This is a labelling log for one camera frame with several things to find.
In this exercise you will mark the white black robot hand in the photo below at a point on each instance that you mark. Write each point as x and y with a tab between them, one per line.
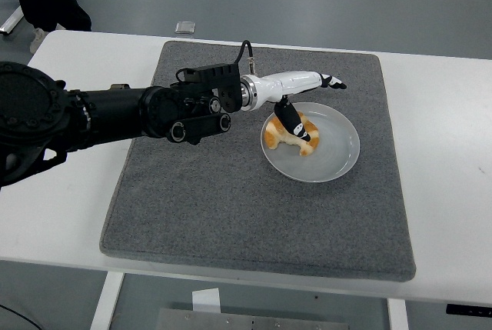
288	82

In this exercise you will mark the golden croissant bread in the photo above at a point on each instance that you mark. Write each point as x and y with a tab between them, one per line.
273	135

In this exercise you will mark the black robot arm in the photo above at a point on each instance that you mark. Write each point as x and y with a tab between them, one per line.
115	114

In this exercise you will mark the pale grey round plate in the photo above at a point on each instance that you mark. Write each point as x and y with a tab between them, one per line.
334	145

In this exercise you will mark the grey metal plate with screws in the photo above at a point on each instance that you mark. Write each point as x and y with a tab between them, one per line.
250	320

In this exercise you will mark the silver floor socket box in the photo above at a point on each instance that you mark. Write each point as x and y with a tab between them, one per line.
185	27

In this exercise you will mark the grey felt mat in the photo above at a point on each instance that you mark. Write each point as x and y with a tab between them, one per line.
215	199

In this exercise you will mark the white table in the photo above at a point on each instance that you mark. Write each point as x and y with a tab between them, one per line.
442	114

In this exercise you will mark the narrow white table leg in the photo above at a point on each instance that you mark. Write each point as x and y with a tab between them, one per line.
397	316

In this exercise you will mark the wide white table leg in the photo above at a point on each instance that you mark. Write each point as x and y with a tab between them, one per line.
107	299

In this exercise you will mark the black table control panel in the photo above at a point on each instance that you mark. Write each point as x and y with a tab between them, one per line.
469	309

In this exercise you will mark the white desk leg frame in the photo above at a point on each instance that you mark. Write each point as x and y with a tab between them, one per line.
11	21

